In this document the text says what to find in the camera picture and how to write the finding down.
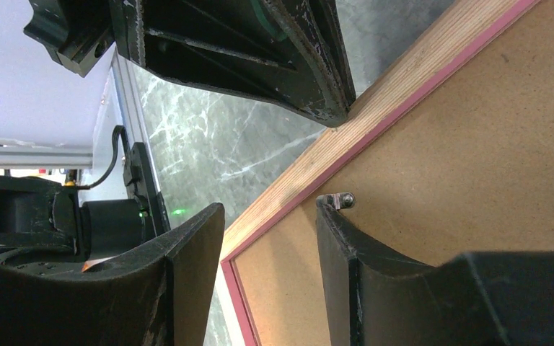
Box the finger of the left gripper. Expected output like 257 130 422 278
109 0 356 128

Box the aluminium extrusion rail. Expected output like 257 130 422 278
0 63 149 185

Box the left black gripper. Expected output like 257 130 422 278
23 0 114 78

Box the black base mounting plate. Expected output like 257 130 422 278
123 142 171 241

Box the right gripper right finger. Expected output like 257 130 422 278
316 198 554 345

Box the pink wooden picture frame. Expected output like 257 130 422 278
221 1 534 345

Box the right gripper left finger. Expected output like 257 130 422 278
0 203 225 345

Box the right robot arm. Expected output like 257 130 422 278
0 177 554 345

